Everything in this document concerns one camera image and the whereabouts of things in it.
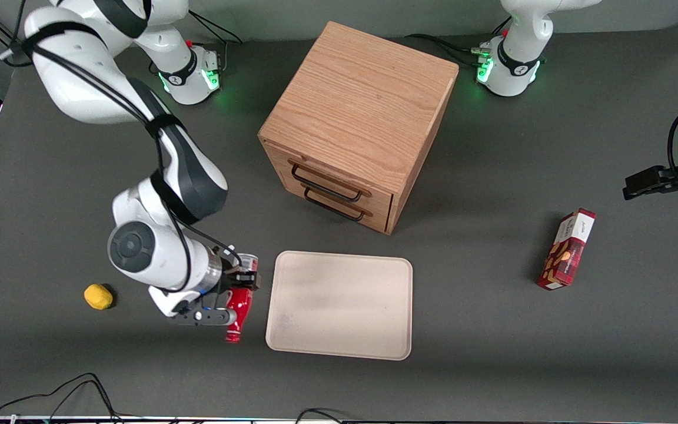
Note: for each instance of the wooden drawer front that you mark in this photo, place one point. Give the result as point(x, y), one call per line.
point(374, 219)
point(339, 176)

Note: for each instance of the beige rectangular tray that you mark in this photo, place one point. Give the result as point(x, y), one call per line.
point(340, 305)

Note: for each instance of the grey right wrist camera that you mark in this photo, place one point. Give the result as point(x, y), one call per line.
point(206, 317)

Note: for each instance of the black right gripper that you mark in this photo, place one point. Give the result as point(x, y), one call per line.
point(230, 278)

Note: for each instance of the oak wooden drawer cabinet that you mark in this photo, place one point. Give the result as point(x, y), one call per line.
point(362, 100)

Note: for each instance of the yellow lemon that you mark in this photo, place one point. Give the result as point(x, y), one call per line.
point(97, 296)

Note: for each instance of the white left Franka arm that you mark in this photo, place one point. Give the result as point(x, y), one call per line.
point(515, 59)

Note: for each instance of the red cookie box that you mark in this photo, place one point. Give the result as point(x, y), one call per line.
point(567, 250)

